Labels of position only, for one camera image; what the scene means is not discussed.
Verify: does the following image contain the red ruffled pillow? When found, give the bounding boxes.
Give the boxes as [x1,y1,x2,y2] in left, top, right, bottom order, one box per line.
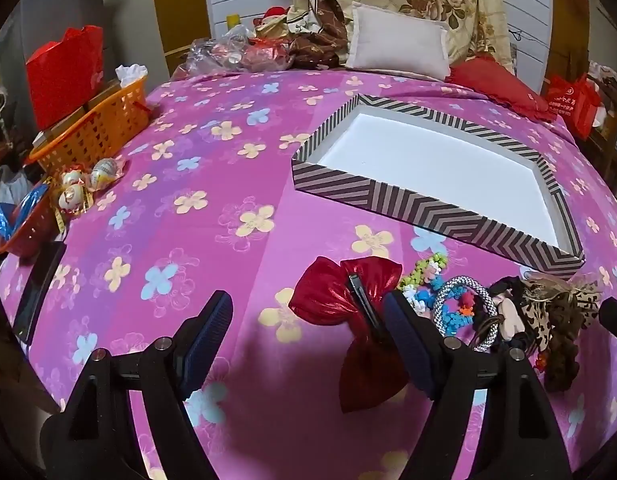
[448,55,559,122]

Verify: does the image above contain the grey refrigerator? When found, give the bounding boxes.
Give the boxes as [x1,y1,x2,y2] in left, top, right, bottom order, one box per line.
[18,0,172,92]

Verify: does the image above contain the striped shallow cardboard box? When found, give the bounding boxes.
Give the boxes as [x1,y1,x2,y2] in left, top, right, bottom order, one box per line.
[291,94,586,281]

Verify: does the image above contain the clear plastic bags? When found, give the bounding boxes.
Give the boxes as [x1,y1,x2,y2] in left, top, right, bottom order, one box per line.
[183,25,295,76]

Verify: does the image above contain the blue plastic bag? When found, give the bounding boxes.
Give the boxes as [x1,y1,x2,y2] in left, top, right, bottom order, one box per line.
[0,185,49,241]

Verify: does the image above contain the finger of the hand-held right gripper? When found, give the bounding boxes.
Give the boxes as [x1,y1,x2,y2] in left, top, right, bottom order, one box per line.
[598,297,617,348]

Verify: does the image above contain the green flower bead bracelet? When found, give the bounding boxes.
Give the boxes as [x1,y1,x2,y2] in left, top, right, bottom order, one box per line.
[398,252,449,313]

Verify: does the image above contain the red plush toy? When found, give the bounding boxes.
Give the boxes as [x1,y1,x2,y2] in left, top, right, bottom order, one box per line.
[253,6,290,38]

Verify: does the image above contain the brown patterned quilt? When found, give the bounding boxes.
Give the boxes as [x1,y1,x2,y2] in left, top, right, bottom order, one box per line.
[287,0,350,69]

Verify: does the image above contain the black tablet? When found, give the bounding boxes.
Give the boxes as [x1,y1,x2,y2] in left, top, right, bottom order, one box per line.
[11,242,68,346]

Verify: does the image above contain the white pillow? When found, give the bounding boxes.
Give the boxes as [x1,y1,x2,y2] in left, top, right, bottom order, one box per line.
[344,1,451,82]

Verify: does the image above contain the leopard print bow hair tie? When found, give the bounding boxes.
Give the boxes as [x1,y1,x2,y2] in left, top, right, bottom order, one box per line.
[518,272,604,353]

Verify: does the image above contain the red shiny bow hair clip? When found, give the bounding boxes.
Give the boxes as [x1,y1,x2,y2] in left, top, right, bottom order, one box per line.
[291,256,409,413]

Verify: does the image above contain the brown scrunchie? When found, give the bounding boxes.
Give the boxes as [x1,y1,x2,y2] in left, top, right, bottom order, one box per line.
[538,305,585,393]

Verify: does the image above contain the orange plastic basket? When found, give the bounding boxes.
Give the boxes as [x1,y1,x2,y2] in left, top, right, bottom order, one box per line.
[28,77,152,173]

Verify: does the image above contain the red tote bag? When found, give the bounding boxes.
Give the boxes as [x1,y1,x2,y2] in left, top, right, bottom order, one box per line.
[544,74,603,138]

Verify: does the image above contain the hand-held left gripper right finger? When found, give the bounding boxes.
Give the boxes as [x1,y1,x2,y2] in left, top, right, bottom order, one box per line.
[383,290,574,480]

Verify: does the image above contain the white tissue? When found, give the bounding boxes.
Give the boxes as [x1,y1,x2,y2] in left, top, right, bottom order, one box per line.
[116,63,148,86]

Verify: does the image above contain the grey white braided hair tie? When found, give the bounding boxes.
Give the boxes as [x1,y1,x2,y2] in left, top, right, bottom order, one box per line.
[433,276,500,352]

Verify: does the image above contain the brown wooden door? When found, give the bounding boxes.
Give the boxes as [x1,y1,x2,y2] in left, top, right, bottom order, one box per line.
[149,0,212,61]

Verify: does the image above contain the black lace hair scrunchie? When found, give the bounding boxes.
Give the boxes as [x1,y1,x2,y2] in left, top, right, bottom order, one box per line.
[483,277,529,321]

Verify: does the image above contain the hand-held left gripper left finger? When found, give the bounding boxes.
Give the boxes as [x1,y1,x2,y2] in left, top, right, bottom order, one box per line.
[38,290,234,480]

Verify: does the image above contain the wooden shelf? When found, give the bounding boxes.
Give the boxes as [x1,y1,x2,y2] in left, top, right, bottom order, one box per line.
[583,60,617,193]

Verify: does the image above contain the red paper gift bag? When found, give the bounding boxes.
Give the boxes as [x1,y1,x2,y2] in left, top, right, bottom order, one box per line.
[26,25,105,131]

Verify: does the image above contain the colourful plastic bead bracelet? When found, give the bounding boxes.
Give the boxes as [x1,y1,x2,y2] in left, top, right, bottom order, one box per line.
[438,290,476,338]

